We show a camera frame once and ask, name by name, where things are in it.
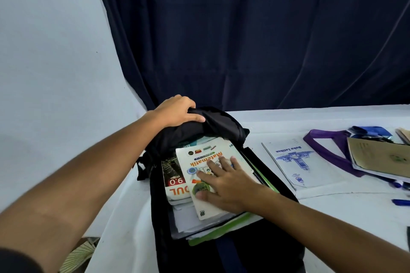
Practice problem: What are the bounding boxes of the dark sleeve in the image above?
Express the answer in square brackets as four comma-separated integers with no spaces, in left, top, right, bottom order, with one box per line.
[0,247,44,273]

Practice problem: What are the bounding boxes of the person's right forearm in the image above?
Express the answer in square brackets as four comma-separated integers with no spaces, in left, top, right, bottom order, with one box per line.
[256,184,410,273]

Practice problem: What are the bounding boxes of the blue flat pouch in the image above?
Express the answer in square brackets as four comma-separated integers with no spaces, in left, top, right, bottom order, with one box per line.
[350,126,393,138]

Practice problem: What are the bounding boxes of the person's right hand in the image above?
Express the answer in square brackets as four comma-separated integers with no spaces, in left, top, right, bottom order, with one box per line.
[195,156,273,215]

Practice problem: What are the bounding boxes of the white tablecloth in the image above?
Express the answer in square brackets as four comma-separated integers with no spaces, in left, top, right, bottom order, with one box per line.
[85,104,410,273]

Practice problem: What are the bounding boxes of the white maths textbook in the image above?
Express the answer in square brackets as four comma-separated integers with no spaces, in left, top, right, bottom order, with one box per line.
[175,137,261,221]

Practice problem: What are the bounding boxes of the white loose papers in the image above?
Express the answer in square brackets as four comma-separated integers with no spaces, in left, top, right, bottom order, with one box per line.
[168,200,245,240]

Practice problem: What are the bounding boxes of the woven straw fan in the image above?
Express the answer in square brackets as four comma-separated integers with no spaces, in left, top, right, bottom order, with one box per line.
[59,237,100,273]

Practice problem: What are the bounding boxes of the red and white book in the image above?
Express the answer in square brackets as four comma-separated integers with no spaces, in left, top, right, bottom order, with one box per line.
[161,154,193,205]

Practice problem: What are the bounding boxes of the dark blue curtain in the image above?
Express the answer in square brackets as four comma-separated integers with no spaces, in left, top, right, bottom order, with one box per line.
[90,0,410,112]

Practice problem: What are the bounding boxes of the person's left hand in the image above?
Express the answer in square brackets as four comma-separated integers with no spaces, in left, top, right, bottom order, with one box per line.
[154,94,206,128]

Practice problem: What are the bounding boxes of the person's left forearm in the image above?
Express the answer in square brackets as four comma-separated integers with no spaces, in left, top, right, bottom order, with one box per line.
[0,110,164,273]

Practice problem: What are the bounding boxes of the white exercise book blue print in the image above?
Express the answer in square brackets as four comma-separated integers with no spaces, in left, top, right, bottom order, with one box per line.
[261,141,345,191]

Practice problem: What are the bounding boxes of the black backpack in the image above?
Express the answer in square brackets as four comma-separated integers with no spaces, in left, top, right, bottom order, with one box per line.
[137,106,305,273]

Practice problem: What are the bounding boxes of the tan book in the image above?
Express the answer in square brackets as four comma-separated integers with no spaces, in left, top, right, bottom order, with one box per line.
[395,127,410,146]

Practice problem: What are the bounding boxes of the brown paper-covered book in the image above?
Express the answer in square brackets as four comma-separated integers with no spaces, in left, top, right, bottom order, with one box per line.
[347,137,410,179]

